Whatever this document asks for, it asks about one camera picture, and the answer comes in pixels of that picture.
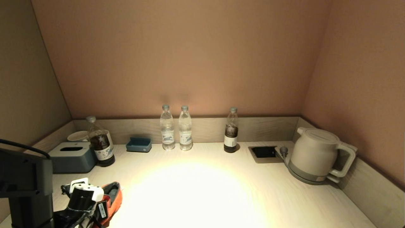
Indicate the dark drink bottle white label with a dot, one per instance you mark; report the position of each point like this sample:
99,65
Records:
231,136

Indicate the grey kettle base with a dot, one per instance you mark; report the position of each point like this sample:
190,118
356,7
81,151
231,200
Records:
303,179

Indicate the white cup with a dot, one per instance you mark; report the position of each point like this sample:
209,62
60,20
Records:
77,136

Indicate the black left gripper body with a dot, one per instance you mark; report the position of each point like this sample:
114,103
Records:
76,217

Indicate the dark drink bottle patterned label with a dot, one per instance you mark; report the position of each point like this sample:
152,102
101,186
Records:
102,148

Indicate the black recessed power socket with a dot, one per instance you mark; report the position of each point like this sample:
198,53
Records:
265,152

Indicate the clear water bottle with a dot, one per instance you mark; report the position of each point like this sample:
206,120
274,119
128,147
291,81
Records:
185,133
167,133

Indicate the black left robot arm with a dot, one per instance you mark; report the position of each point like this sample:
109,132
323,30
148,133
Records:
25,186

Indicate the small blue tray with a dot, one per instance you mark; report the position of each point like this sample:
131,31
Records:
138,146

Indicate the grey kettle plug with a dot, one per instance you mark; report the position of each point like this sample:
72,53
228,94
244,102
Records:
283,151

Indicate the cream electric kettle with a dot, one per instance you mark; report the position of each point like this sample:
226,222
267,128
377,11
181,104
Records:
314,152

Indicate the orange microfibre cloth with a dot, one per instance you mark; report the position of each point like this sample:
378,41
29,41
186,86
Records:
114,199

